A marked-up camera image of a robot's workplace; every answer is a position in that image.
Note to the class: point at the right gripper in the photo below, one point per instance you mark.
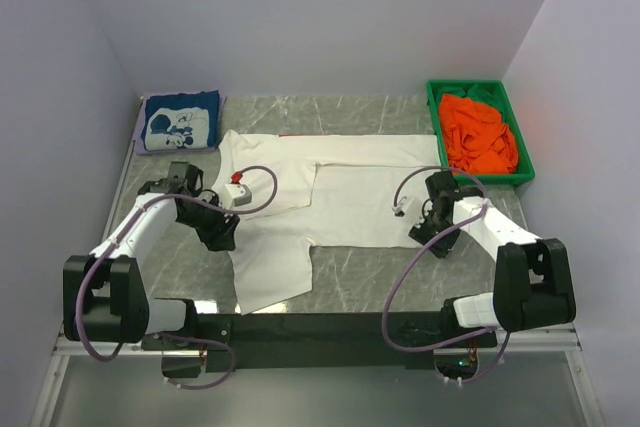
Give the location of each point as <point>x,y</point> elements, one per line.
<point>430,238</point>

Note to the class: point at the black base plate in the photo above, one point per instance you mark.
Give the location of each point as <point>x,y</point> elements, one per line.
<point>260,355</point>

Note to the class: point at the green plastic bin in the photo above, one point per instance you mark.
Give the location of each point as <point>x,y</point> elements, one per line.
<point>436,88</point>

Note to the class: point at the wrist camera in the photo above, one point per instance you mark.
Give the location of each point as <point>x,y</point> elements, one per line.
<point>409,208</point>
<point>234,194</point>

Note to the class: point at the aluminium rail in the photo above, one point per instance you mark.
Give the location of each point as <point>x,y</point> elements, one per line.
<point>408,328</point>

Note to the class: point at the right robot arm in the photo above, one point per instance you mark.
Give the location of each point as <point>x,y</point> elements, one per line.
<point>532,285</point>

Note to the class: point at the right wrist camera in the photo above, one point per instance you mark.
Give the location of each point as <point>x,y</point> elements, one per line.
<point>409,208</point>

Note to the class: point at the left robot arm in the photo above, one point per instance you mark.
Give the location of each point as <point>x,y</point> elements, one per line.
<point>104,297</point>

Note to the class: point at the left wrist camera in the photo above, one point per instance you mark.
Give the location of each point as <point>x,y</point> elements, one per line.
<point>234,194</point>

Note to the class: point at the folded blue printed t-shirt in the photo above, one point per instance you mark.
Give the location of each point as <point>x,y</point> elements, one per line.
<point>180,119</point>

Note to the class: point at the white t-shirt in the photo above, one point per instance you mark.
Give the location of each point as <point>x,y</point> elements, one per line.
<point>328,191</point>

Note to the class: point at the dark green t-shirt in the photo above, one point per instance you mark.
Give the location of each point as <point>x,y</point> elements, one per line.
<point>483,93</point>

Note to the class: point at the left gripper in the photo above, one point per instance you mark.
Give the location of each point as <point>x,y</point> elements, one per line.
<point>218,235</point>

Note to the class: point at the orange t-shirt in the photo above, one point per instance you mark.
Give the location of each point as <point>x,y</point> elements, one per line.
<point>476,138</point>

